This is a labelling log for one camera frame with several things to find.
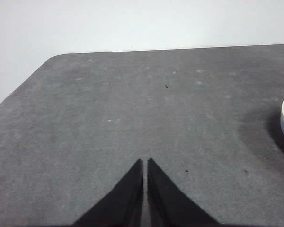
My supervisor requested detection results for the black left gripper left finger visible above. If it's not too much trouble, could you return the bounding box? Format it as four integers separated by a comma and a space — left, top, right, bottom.
72, 158, 144, 227

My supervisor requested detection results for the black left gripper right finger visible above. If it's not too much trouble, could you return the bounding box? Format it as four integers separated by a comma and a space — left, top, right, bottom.
146, 157, 221, 227

